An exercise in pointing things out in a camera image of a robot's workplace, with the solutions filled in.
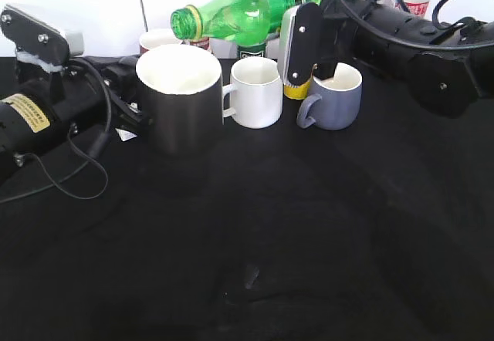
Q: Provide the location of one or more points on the black ceramic mug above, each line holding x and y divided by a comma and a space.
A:
180, 88

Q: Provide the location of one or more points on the green plastic soda bottle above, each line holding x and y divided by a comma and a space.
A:
244, 22

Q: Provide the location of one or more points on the dark red ceramic mug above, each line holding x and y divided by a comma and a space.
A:
157, 37

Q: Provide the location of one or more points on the yellow paper cup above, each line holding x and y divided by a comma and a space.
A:
297, 92

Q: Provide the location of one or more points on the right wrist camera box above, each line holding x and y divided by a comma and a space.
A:
299, 42

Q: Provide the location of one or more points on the white ceramic mug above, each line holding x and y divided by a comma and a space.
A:
255, 93

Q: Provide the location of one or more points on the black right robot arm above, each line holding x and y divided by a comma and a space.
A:
446, 67

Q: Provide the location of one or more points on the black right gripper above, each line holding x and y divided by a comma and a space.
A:
341, 39

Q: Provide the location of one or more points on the Nescafe coffee bottle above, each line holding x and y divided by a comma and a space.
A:
203, 43

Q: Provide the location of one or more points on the white blueberry milk carton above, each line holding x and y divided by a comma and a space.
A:
125, 135

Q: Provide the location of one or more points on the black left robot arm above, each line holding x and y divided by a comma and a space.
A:
48, 108

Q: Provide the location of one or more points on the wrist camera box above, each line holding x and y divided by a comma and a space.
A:
299, 42
47, 38

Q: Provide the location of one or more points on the grey ceramic mug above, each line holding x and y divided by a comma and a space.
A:
333, 103

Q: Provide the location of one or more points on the clear water bottle green label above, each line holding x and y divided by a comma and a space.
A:
257, 50

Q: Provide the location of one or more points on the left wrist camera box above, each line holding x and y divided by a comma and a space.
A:
47, 38

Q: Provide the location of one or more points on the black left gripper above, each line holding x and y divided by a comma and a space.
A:
91, 91

